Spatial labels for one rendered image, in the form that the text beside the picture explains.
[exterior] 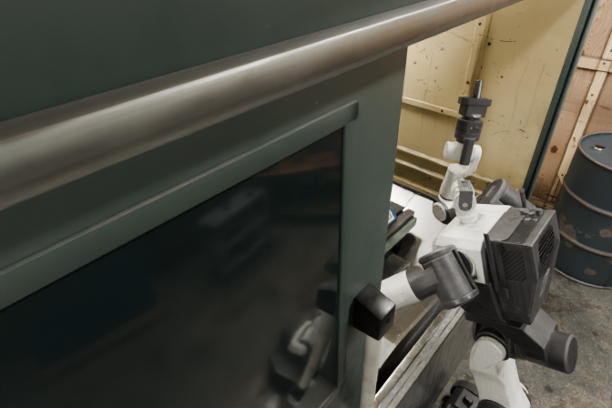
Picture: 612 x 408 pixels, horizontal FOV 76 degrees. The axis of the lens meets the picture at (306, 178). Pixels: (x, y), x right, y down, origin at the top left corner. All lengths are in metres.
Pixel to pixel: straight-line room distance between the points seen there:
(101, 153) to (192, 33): 0.11
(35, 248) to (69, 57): 0.13
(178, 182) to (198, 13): 0.13
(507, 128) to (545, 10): 0.47
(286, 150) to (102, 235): 0.18
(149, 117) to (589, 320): 3.01
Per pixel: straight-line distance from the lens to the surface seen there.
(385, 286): 1.16
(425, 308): 1.85
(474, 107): 1.50
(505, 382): 1.65
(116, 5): 0.29
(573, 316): 3.10
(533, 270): 1.20
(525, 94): 1.82
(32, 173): 0.26
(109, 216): 0.32
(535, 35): 1.76
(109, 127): 0.27
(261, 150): 0.37
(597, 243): 3.13
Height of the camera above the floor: 2.12
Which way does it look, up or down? 33 degrees down
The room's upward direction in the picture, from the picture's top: 2 degrees counter-clockwise
